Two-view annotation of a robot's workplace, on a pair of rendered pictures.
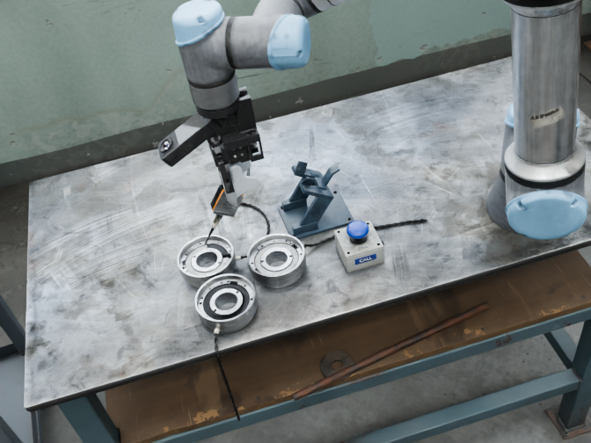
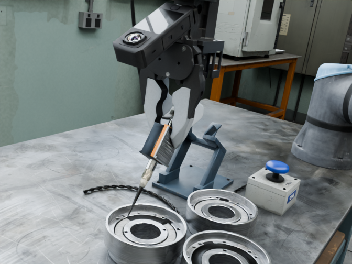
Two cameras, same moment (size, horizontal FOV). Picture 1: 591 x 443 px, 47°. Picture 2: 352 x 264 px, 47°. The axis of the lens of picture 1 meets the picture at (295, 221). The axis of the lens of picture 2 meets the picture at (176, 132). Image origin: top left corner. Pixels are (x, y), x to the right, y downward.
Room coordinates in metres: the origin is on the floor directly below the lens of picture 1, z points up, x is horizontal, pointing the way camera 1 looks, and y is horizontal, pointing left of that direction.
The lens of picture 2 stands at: (0.55, 0.50, 1.12)
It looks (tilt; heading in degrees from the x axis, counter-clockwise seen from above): 18 degrees down; 311
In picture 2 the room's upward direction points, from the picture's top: 8 degrees clockwise
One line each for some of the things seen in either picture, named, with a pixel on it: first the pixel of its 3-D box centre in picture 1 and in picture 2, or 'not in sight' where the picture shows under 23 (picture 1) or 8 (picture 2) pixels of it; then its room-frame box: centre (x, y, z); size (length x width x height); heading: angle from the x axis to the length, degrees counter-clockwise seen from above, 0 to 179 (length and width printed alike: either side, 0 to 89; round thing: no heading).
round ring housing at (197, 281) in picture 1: (207, 262); (144, 236); (0.87, 0.17, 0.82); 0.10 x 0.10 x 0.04
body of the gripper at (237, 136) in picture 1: (229, 128); (187, 35); (0.92, 0.08, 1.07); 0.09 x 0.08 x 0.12; 100
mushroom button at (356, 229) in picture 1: (358, 236); (275, 176); (0.84, -0.11, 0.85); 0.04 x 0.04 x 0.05
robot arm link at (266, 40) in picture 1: (272, 36); not in sight; (0.90, -0.01, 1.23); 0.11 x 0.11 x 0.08; 73
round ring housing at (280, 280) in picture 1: (277, 261); (220, 217); (0.84, 0.04, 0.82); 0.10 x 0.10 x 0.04
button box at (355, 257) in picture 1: (361, 245); (273, 188); (0.84, -0.11, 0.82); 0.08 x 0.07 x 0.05; 99
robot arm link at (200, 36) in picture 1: (205, 42); not in sight; (0.92, 0.09, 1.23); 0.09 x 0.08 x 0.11; 73
